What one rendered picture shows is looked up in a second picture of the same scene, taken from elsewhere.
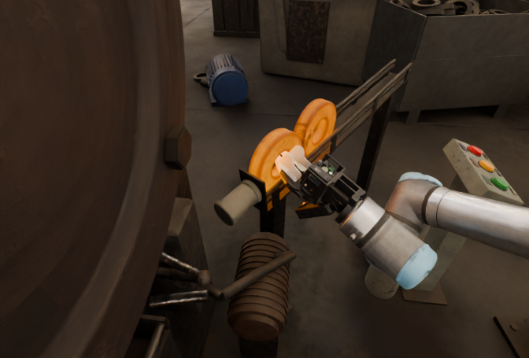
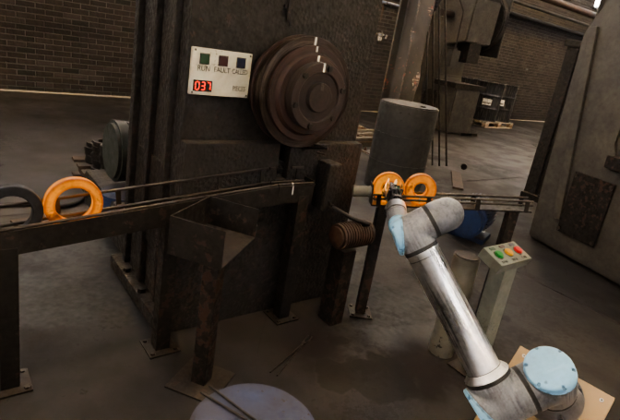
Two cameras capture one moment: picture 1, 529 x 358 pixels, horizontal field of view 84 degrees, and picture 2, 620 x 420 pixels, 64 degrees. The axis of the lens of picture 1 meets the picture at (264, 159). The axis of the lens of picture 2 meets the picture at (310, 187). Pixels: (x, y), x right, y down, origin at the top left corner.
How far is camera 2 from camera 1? 1.98 m
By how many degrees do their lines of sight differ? 44
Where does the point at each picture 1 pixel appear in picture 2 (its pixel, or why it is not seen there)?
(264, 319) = (340, 229)
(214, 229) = not seen: hidden behind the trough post
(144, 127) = (330, 113)
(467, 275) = not seen: hidden behind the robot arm
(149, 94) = (332, 110)
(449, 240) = (482, 307)
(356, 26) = not seen: outside the picture
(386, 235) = (394, 208)
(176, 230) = (331, 164)
